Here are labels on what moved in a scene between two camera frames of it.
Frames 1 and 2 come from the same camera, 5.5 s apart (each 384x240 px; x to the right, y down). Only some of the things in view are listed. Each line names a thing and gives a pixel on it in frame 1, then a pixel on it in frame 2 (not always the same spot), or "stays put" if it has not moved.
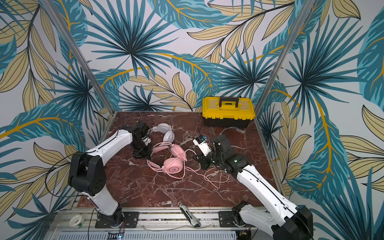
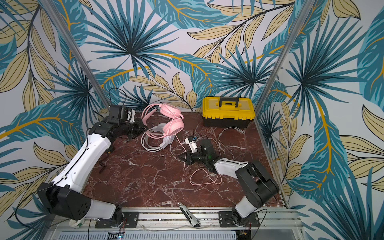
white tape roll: [76, 220] stays put
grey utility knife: [194, 221] stays put
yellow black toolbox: [227, 112] stays put
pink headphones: [172, 165] -> [173, 126]
